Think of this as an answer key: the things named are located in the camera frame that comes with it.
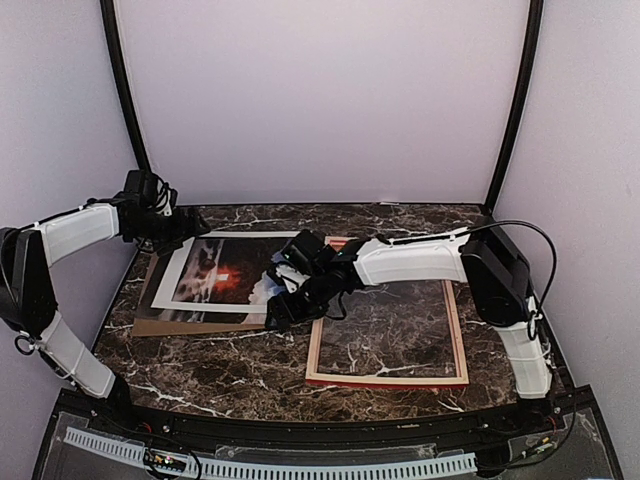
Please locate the brown cardboard backing board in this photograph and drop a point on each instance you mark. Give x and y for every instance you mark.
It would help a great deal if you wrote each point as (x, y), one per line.
(200, 327)

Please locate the black front rail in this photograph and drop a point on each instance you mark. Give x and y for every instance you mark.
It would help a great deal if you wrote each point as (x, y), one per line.
(322, 417)

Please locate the clear acrylic sheet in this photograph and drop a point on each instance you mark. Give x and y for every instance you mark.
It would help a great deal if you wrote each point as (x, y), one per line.
(394, 330)

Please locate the left black corner post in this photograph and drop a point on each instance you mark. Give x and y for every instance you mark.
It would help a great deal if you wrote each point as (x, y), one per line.
(121, 80)

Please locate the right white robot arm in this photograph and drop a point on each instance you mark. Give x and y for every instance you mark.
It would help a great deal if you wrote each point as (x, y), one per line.
(496, 271)

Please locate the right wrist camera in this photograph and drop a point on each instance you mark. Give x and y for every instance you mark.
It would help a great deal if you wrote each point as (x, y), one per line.
(304, 256)

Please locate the black corner post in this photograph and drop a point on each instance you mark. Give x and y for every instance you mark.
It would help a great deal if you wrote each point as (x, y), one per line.
(121, 80)
(521, 88)

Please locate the white slotted cable duct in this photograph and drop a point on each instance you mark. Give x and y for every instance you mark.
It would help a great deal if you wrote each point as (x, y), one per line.
(169, 464)

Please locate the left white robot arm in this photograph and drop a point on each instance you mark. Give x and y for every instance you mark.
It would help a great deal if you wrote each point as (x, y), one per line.
(28, 302)

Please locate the red wooden picture frame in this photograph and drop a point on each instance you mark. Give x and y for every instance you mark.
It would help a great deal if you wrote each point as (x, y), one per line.
(461, 379)

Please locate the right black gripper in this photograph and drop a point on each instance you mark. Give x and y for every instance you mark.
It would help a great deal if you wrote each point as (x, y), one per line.
(294, 314)

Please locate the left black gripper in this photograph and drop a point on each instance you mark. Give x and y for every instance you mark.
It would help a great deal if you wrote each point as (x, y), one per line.
(181, 232)

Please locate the right black corner post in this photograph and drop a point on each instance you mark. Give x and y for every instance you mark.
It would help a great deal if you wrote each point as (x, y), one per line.
(521, 88)

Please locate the white photo mat board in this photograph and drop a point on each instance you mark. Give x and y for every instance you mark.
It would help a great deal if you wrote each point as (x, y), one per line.
(222, 272)

